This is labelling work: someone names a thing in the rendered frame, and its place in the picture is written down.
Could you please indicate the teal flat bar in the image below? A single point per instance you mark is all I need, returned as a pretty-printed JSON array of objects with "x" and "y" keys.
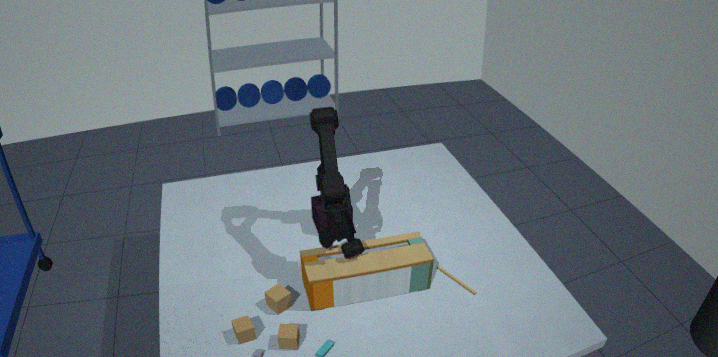
[{"x": 324, "y": 349}]

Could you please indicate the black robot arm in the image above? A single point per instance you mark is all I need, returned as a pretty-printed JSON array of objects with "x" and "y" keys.
[{"x": 329, "y": 181}]

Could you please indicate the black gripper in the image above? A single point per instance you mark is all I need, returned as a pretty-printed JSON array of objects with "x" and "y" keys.
[{"x": 354, "y": 246}]

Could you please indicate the tan wooden stick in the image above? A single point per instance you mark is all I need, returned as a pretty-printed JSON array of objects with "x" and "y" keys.
[{"x": 457, "y": 280}]

